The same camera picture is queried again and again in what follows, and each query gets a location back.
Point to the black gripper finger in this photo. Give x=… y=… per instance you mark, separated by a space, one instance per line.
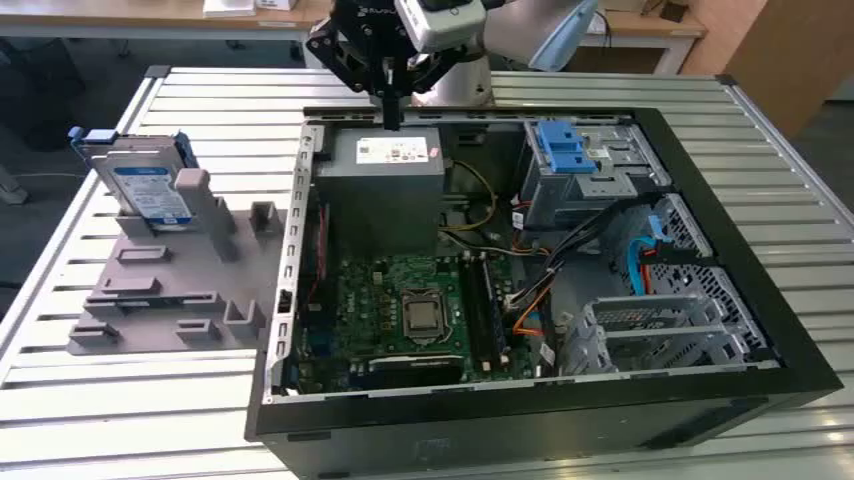
x=328 y=50
x=441 y=70

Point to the hard disk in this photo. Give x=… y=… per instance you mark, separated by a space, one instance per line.
x=150 y=190

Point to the black PC case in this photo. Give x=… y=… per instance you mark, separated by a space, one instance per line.
x=468 y=440

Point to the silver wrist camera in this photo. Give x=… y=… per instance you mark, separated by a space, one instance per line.
x=441 y=25

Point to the white furniture foot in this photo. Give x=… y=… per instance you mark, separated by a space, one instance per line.
x=13 y=187

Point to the grey parts rack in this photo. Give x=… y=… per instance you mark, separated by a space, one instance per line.
x=161 y=335

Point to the black graphics card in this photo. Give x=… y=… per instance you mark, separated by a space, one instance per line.
x=414 y=369

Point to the black mesh bin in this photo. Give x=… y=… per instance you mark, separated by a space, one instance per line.
x=41 y=90

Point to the blue plastic drive latch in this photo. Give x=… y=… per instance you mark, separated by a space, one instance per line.
x=564 y=150

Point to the white cardboard box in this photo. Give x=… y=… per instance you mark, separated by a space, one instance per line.
x=230 y=7

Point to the silver CPU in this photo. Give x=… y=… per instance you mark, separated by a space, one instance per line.
x=425 y=317

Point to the black RAM slot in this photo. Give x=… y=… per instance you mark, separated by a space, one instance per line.
x=496 y=315
x=474 y=310

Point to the black table corner cap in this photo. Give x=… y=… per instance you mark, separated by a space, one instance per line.
x=725 y=80
x=157 y=71

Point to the green motherboard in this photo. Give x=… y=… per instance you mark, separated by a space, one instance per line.
x=374 y=300

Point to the grey power supply unit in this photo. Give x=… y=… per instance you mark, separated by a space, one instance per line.
x=381 y=210

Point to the metal drive cage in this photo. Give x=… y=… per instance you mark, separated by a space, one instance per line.
x=601 y=190

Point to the wooden desk white frame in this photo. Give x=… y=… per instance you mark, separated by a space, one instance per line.
x=134 y=20

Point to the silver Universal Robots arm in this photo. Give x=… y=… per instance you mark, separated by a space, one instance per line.
x=461 y=85

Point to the white box black label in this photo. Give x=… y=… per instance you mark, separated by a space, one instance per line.
x=276 y=4

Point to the CPU socket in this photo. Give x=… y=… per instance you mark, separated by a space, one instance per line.
x=425 y=294

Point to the wooden cabinet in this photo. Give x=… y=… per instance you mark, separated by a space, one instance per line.
x=788 y=50

